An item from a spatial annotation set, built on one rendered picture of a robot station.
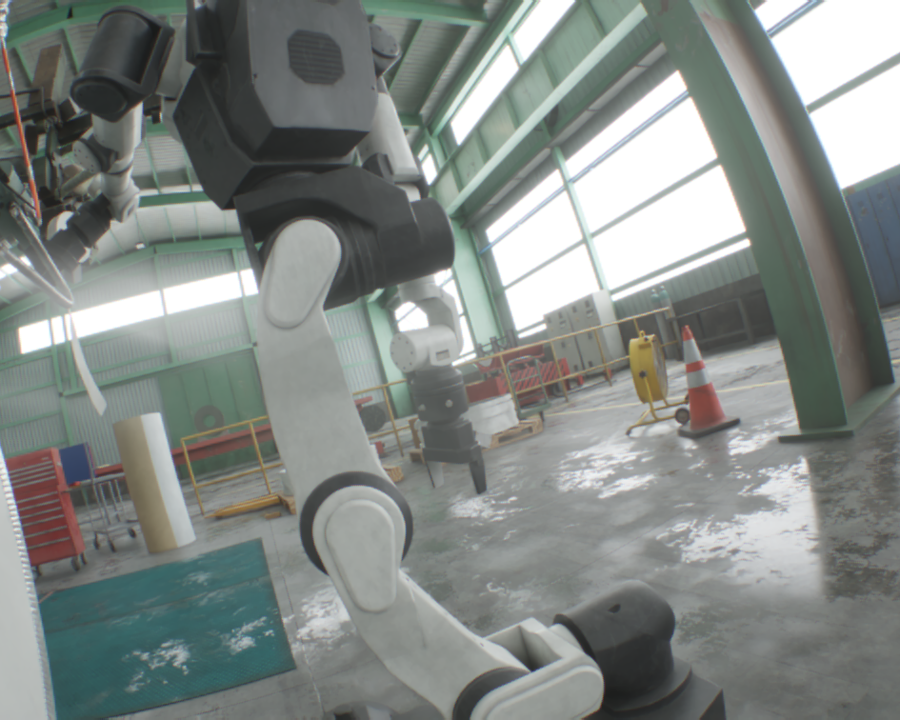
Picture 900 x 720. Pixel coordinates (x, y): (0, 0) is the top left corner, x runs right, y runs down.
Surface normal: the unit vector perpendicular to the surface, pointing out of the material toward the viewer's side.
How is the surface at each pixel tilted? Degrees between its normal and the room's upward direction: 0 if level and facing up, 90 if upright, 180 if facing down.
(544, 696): 90
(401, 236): 113
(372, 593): 90
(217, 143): 104
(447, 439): 93
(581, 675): 90
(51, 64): 75
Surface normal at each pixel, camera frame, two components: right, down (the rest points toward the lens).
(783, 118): 0.36, -0.15
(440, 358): 0.70, -0.06
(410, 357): -0.69, 0.22
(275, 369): 0.43, 0.26
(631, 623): 0.11, -0.67
